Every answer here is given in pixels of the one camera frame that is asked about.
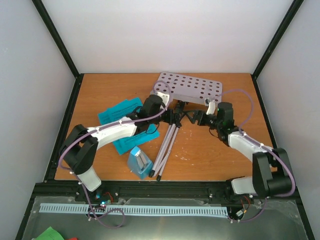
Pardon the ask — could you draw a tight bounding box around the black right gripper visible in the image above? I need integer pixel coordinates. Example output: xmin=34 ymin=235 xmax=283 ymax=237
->
xmin=185 ymin=109 xmax=222 ymax=130

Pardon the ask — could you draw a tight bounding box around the white tripod music stand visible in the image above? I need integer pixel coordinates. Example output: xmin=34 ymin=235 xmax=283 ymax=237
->
xmin=149 ymin=72 xmax=222 ymax=182

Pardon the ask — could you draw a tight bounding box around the blue sheet music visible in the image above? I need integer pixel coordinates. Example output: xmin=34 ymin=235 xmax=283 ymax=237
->
xmin=125 ymin=97 xmax=160 ymax=149
xmin=98 ymin=98 xmax=141 ymax=155

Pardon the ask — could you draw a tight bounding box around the blue metronome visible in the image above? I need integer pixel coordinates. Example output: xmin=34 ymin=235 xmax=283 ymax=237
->
xmin=127 ymin=146 xmax=153 ymax=180

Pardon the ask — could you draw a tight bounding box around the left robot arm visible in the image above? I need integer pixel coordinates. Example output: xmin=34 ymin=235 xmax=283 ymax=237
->
xmin=58 ymin=91 xmax=173 ymax=202

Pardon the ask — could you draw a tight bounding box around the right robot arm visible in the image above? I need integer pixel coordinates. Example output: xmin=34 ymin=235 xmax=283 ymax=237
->
xmin=183 ymin=102 xmax=296 ymax=198

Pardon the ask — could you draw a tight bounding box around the green paper sheet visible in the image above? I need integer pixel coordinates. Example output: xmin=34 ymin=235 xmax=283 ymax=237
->
xmin=33 ymin=226 xmax=64 ymax=240

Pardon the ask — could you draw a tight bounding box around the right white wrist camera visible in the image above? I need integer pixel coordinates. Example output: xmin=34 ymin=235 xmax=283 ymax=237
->
xmin=204 ymin=98 xmax=216 ymax=115

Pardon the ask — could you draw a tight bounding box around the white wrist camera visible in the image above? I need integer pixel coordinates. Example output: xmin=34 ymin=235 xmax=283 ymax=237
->
xmin=204 ymin=98 xmax=216 ymax=115
xmin=155 ymin=91 xmax=172 ymax=107

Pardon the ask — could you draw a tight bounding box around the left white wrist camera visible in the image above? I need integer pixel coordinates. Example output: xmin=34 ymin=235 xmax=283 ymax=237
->
xmin=155 ymin=91 xmax=172 ymax=107

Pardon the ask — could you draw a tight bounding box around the black aluminium frame rail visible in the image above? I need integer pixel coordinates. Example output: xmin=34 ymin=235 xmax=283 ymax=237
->
xmin=32 ymin=181 xmax=300 ymax=208

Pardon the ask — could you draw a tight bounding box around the grey slotted cable duct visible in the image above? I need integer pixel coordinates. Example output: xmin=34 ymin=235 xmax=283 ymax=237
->
xmin=38 ymin=203 xmax=228 ymax=218

